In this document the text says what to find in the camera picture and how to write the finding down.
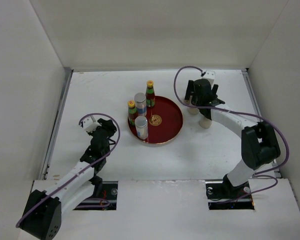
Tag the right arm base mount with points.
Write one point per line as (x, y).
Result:
(221, 195)

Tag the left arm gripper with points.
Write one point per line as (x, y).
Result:
(107, 125)

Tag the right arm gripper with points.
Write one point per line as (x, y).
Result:
(191, 88)

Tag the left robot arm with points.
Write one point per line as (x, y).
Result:
(42, 216)

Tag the white powder grinder jar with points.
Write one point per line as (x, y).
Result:
(193, 110)

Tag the white bead jar blue label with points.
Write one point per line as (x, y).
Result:
(141, 104)

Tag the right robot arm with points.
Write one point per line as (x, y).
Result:
(259, 144)

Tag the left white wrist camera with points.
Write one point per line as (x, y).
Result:
(89, 124)

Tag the red sauce bottle green label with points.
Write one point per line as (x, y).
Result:
(150, 94)

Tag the red round tray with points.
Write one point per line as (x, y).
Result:
(164, 121)

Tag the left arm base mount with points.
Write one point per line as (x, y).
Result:
(102, 195)

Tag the silver top spice jar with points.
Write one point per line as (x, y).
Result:
(205, 123)

